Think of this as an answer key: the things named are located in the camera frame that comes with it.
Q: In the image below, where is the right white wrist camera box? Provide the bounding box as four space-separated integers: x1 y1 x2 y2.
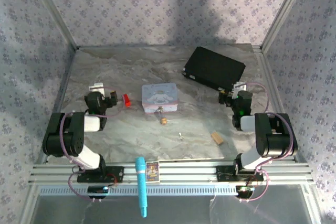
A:
234 81 247 96

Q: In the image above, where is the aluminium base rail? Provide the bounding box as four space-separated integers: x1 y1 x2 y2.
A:
28 158 315 185

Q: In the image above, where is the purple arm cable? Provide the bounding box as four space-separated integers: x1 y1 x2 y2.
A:
237 82 293 204
59 87 124 204

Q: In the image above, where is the grey slotted cable duct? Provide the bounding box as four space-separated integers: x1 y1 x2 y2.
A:
38 184 239 196

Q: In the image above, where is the teal marker pen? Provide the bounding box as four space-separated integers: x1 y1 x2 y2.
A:
134 156 148 218

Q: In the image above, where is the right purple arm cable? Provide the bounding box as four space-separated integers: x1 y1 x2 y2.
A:
237 82 293 204

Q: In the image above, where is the black hard case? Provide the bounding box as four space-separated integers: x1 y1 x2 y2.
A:
182 46 246 95

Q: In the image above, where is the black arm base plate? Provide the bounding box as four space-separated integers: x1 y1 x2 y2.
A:
77 165 124 184
216 165 264 183

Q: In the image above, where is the small picture card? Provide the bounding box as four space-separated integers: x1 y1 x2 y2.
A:
145 161 161 183

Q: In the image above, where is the small wooden block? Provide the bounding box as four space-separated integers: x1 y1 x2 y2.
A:
211 131 224 145

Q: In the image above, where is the aluminium side rail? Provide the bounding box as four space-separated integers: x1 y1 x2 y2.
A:
36 48 77 164
252 45 309 163

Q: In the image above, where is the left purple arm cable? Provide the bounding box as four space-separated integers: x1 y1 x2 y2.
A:
59 87 124 204

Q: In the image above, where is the small black controller board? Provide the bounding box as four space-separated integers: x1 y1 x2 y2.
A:
235 185 255 199
87 186 109 200

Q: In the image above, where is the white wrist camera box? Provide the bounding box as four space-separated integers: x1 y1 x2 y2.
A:
234 81 247 96
89 82 104 95

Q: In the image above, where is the pastel cartoon tin box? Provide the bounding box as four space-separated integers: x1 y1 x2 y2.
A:
141 83 180 115

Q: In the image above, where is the aluminium corner post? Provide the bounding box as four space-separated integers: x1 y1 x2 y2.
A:
26 0 79 51
260 0 309 53

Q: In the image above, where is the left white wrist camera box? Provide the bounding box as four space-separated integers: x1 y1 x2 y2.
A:
89 82 104 95

